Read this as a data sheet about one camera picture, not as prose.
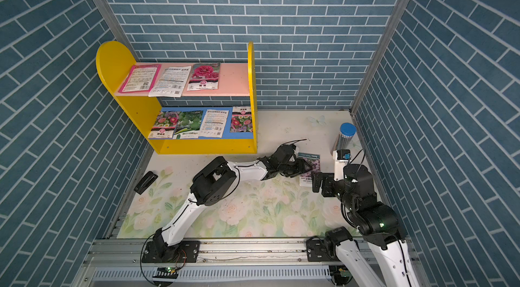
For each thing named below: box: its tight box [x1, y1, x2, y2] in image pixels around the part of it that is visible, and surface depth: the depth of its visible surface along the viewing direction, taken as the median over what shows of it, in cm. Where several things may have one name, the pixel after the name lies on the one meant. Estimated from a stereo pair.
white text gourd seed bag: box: [148, 65, 192, 98], surface depth 75 cm
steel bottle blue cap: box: [330, 122, 357, 156], surface depth 91 cm
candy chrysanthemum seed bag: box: [147, 111, 181, 140], surface depth 96 cm
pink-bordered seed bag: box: [118, 64, 162, 93], surface depth 77 cm
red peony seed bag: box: [186, 62, 221, 92], surface depth 78 cm
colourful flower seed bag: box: [230, 105, 254, 134], surface depth 98 cm
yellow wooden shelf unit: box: [96, 41, 258, 156], surface depth 82 cm
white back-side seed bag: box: [198, 108, 229, 139], surface depth 98 cm
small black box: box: [133, 170, 159, 195], surface depth 91 cm
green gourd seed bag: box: [172, 110, 204, 140], surface depth 96 cm
